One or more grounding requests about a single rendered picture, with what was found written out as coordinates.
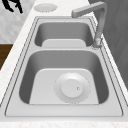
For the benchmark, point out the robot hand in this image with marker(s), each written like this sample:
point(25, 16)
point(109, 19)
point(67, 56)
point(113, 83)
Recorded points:
point(14, 4)

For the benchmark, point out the small white round plate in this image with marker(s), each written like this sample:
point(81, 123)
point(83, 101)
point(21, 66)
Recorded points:
point(45, 7)

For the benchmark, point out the grey double-basin sink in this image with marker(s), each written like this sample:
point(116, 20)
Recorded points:
point(60, 66)

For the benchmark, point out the grey angular tap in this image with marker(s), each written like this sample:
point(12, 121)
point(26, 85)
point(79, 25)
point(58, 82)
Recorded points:
point(99, 23)

